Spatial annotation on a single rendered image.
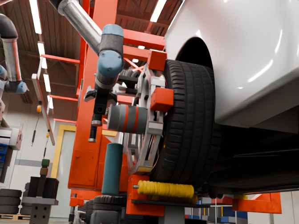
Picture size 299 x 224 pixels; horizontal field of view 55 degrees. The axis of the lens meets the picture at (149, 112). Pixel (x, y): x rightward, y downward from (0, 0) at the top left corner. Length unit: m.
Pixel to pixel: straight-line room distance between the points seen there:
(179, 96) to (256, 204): 3.39
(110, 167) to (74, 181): 0.36
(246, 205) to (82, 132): 3.02
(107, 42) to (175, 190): 0.70
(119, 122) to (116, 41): 0.52
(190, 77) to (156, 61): 0.19
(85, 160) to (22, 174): 10.79
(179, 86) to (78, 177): 0.87
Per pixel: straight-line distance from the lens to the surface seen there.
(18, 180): 12.54
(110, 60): 0.93
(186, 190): 1.33
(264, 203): 4.52
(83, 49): 6.04
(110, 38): 0.99
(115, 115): 1.40
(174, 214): 1.41
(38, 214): 1.92
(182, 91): 1.22
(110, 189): 1.47
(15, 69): 1.98
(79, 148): 1.82
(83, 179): 1.79
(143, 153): 1.25
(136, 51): 4.41
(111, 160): 1.49
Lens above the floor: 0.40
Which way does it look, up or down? 19 degrees up
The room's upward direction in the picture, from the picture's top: 4 degrees clockwise
